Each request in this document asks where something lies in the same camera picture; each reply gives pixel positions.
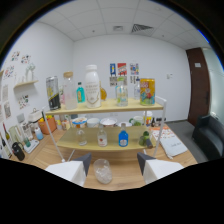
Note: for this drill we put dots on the white vase figurine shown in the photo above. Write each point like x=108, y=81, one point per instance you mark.
x=30, y=71

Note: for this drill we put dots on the blue wall poster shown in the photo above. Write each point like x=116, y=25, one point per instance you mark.
x=113, y=70

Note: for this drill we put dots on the clear bottle red label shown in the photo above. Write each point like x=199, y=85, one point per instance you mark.
x=102, y=137

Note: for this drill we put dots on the multicolour wall poster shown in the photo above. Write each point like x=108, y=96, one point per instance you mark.
x=134, y=69

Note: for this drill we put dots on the small teal bottle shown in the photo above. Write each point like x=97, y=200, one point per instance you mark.
x=80, y=94

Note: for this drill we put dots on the small dark sauce bottle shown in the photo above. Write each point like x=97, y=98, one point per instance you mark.
x=153, y=122

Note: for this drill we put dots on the black armchair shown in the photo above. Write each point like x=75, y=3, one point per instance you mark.
x=208, y=136

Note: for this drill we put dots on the red wall poster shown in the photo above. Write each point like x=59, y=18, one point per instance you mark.
x=122, y=69

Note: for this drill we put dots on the white wall switch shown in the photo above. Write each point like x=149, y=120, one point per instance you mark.
x=170, y=76

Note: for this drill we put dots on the ceiling light panel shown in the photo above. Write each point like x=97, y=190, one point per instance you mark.
x=118, y=28

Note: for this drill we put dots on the white milk bottle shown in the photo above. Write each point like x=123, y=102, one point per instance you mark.
x=92, y=88

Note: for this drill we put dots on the orange menu sheet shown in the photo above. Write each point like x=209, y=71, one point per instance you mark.
x=168, y=132

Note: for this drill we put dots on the white countertop appliance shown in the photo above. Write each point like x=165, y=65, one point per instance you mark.
x=34, y=115

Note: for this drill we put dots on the ceiling air vent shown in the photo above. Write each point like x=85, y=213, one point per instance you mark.
x=142, y=28

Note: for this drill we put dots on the white folded cloth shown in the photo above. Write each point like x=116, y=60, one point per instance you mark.
x=175, y=146

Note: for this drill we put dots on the white and green mug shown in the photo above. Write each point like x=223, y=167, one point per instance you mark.
x=136, y=120

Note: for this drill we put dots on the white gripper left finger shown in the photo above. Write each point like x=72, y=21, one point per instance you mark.
x=70, y=170

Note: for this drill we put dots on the black and yellow can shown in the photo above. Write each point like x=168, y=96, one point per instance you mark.
x=53, y=93

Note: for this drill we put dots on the orange pot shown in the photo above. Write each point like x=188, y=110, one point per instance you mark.
x=46, y=126

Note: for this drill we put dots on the black kettle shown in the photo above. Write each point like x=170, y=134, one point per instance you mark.
x=18, y=151

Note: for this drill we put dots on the white tray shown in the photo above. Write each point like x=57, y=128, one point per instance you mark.
x=31, y=146

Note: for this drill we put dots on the white bowl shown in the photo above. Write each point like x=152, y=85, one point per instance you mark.
x=93, y=122
x=108, y=121

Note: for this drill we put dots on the brown door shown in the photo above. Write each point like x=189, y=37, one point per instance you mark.
x=198, y=86

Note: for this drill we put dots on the two-tier wooden shelf rack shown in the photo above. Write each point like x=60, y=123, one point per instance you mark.
x=106, y=106

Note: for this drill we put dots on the clear glass with ice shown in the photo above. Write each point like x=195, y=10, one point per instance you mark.
x=102, y=171

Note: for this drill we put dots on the lime jar with cork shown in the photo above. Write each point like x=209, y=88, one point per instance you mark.
x=144, y=139

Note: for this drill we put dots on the small pink bottle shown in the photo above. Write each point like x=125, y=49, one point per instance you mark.
x=61, y=97

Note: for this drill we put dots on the white door sign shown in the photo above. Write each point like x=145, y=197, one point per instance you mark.
x=197, y=65

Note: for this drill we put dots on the tall clear bottle wooden cap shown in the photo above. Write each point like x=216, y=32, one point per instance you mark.
x=70, y=93

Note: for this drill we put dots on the blue patterned bowl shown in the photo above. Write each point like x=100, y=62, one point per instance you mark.
x=79, y=122

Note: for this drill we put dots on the blue liquor bottle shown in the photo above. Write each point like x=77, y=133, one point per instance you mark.
x=123, y=137

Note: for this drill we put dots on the white lidded yellow cup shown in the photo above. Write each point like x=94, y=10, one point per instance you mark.
x=148, y=118

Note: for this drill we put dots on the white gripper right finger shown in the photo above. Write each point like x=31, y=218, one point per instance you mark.
x=158, y=168

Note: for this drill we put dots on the wooden wall shelf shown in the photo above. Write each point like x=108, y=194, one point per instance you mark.
x=26, y=83

